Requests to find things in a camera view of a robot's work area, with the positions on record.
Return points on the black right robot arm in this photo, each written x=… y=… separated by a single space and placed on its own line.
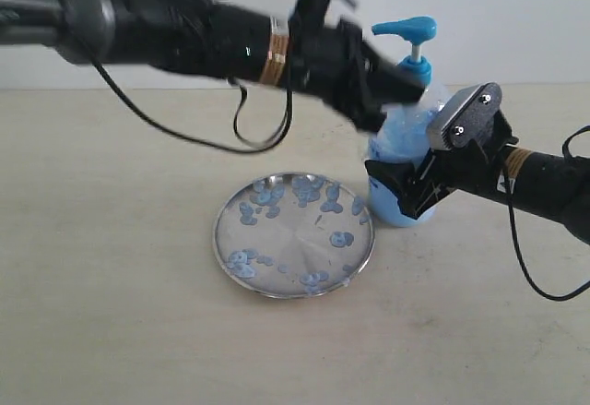
x=552 y=187

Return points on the blue pump soap bottle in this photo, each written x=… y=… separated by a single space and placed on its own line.
x=403 y=138

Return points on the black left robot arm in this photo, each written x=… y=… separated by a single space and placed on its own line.
x=221 y=40

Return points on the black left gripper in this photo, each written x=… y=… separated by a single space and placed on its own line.
x=326 y=62

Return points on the round metal plate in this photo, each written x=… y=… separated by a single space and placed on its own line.
x=293 y=235

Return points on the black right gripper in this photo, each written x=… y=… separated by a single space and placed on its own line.
x=466 y=138

